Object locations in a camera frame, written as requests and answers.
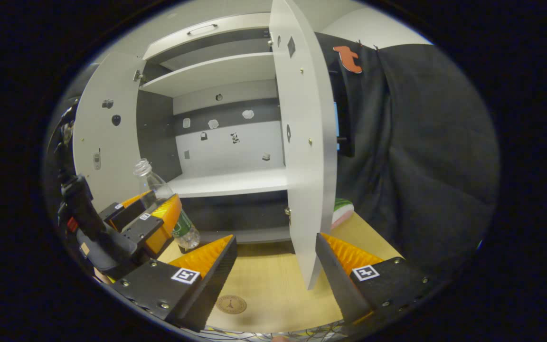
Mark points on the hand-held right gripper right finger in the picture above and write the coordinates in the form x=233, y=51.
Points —
x=337, y=285

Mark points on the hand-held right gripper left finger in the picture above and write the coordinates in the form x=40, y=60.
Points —
x=212, y=289

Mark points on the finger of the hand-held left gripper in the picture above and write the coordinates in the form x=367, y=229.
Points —
x=126, y=216
x=140, y=230

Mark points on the round brown coaster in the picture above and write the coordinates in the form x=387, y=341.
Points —
x=231, y=304

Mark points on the white cabinet door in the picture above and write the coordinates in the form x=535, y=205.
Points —
x=107, y=152
x=302, y=190

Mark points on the white cabinet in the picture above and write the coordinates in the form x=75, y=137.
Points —
x=231, y=183

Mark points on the white cabinet shelf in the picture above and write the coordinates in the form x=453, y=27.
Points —
x=207, y=71

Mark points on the watermelon slice toy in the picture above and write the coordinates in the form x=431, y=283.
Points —
x=342, y=211

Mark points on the dark stand with clips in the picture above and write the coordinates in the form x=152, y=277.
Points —
x=66, y=130

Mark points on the black backdrop cloth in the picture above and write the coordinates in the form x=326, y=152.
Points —
x=420, y=156

